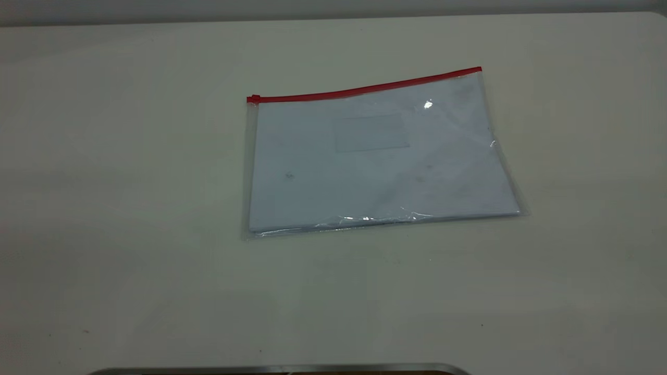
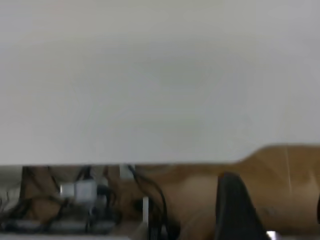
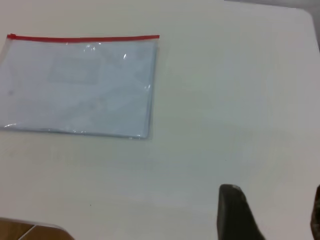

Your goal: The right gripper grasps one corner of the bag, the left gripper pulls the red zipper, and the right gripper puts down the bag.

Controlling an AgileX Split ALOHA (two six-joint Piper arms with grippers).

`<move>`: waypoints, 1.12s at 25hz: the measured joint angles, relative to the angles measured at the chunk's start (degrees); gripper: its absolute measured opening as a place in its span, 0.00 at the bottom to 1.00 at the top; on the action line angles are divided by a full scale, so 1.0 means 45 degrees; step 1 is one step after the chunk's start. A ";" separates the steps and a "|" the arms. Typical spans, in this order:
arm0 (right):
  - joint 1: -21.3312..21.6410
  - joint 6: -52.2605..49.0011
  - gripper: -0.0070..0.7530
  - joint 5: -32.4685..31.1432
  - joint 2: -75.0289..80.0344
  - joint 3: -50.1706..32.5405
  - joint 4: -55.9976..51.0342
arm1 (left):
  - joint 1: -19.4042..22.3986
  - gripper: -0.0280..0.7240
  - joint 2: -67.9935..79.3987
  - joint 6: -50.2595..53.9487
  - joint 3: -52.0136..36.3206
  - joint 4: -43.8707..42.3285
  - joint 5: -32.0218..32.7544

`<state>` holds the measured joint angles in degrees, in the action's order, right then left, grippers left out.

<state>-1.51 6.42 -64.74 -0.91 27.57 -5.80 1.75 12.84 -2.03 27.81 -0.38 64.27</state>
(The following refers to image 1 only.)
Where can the red zipper slider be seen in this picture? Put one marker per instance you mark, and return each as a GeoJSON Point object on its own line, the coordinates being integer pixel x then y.
{"type": "Point", "coordinates": [254, 99]}

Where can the silver metal rim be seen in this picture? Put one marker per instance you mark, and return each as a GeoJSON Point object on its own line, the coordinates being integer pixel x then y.
{"type": "Point", "coordinates": [281, 370]}

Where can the transparent zip bag red zipper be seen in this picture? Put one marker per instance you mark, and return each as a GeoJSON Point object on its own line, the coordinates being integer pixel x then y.
{"type": "Point", "coordinates": [365, 91]}

